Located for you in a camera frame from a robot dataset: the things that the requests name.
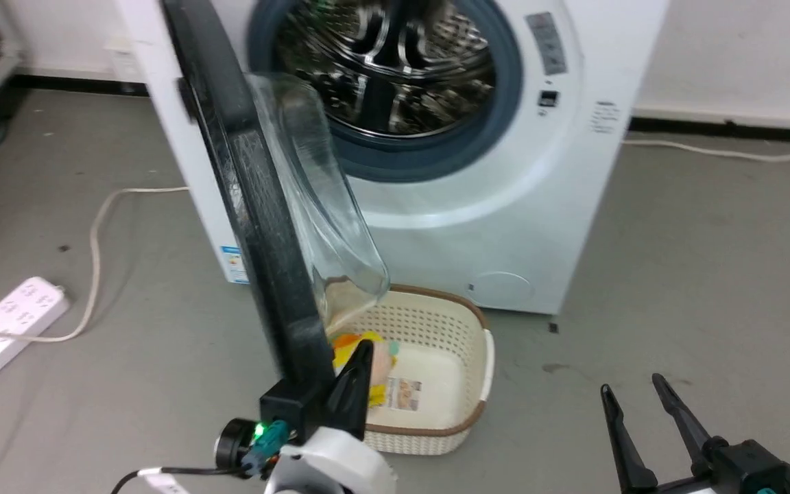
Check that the white power strip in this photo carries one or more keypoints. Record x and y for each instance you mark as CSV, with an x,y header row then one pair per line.
x,y
4,326

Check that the cream perforated laundry basket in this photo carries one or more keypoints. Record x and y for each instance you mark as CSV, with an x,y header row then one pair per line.
x,y
446,357

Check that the white front-load washing machine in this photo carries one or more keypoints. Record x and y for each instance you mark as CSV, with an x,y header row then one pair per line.
x,y
518,206

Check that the black round wrist camera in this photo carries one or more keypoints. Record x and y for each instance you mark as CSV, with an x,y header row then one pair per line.
x,y
232,444

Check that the black washing machine door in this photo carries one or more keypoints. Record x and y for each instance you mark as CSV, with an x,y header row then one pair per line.
x,y
258,206

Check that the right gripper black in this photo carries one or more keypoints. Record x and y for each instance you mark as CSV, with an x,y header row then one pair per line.
x,y
751,470

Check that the white wall socket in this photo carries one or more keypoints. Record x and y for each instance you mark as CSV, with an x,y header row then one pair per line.
x,y
123,62

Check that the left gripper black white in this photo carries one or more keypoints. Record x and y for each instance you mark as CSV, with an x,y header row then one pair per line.
x,y
337,466

